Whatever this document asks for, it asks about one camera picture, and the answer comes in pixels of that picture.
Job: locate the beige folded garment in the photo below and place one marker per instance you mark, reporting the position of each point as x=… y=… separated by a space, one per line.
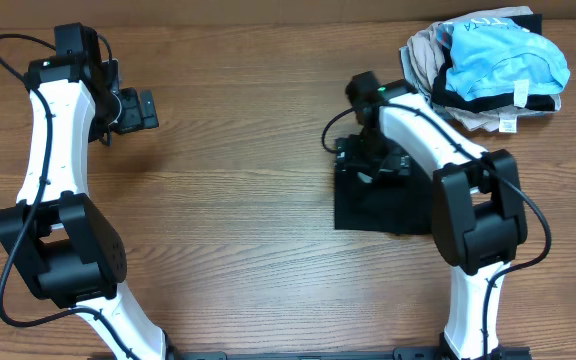
x=426 y=58

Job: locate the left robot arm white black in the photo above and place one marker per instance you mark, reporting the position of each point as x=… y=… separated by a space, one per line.
x=64 y=249

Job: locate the black t-shirt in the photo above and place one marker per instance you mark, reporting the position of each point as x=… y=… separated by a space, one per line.
x=401 y=208

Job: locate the grey folded garment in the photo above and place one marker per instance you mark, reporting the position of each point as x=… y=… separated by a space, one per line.
x=411 y=77

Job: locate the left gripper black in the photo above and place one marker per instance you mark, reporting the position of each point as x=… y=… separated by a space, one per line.
x=134 y=118

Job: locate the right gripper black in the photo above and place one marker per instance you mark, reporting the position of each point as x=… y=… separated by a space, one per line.
x=350 y=155

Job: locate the light blue folded garment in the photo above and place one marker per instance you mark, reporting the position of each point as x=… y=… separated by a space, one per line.
x=493 y=56

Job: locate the black folded garment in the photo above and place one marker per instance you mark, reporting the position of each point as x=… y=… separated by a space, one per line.
x=441 y=96

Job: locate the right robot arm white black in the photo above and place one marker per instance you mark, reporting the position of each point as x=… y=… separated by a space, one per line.
x=477 y=220

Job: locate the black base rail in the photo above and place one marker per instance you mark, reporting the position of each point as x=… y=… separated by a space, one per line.
x=308 y=355

